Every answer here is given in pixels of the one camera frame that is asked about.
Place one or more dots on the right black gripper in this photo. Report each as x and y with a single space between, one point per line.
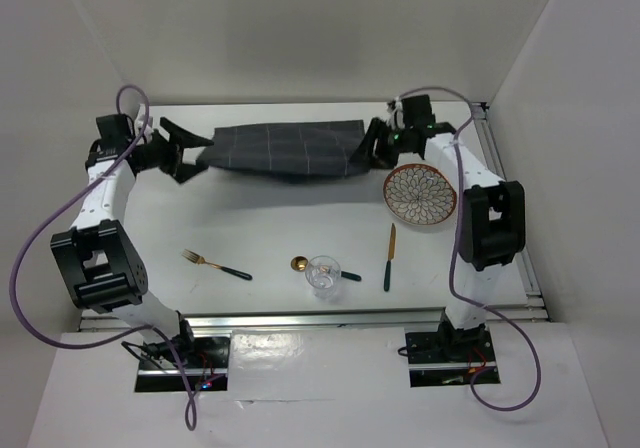
377 129

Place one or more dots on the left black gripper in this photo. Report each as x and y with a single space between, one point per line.
173 151

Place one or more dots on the floral patterned ceramic plate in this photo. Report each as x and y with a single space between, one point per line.
419 194

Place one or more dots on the dark grey checked napkin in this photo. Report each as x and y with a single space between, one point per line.
293 150

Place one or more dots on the gold fork green handle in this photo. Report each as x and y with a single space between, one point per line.
200 260

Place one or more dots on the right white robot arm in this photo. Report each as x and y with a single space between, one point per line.
490 213

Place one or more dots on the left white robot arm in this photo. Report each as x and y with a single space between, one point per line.
99 264

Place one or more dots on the clear drinking glass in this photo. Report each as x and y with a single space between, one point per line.
323 274

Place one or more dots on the gold knife green handle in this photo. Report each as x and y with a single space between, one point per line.
390 257

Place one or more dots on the gold spoon green handle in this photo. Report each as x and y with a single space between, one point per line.
299 263

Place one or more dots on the aluminium front rail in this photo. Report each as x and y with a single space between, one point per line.
316 319

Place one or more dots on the aluminium rail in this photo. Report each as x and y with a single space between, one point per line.
515 214
316 319

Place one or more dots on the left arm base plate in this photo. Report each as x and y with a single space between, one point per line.
205 365

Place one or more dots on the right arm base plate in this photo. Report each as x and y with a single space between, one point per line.
425 353

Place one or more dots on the aluminium right side rail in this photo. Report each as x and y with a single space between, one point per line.
515 214

